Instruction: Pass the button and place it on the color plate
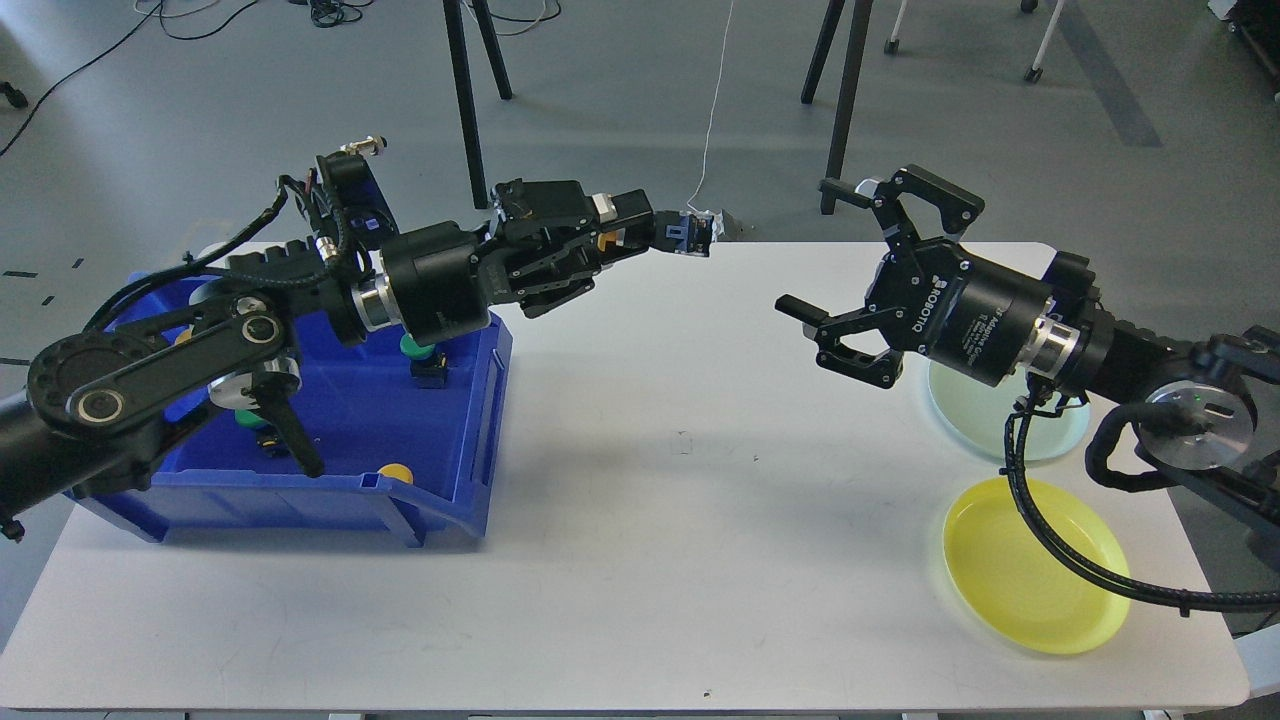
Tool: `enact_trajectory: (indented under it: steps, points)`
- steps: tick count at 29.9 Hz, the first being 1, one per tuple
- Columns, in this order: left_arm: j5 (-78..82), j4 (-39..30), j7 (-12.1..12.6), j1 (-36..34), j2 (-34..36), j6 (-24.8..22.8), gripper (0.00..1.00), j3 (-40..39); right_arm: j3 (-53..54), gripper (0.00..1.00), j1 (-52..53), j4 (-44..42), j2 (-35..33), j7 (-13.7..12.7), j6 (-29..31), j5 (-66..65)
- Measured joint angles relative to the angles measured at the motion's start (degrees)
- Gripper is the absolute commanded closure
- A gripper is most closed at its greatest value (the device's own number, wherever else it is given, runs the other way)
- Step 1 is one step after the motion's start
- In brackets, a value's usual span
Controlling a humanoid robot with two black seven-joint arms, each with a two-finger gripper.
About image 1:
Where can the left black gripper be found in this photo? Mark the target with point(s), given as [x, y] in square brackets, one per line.
[542, 242]

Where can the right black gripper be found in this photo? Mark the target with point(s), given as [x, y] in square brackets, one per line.
[965, 315]

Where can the yellow push button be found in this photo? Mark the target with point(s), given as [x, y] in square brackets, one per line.
[397, 471]
[688, 233]

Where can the green push button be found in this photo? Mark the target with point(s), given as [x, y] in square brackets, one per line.
[429, 367]
[266, 436]

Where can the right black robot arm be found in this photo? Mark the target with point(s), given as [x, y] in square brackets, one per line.
[1181, 415]

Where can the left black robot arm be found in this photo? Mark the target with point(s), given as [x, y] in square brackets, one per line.
[163, 356]

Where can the light green plate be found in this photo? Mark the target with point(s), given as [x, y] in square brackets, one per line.
[976, 414]

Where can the yellow push button front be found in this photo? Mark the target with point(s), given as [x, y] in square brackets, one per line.
[397, 471]

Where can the yellow plate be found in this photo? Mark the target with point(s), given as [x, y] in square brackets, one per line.
[1015, 586]

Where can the blue plastic bin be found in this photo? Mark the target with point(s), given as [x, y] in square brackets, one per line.
[362, 411]

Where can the right black tripod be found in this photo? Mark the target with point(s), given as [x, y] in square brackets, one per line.
[849, 79]

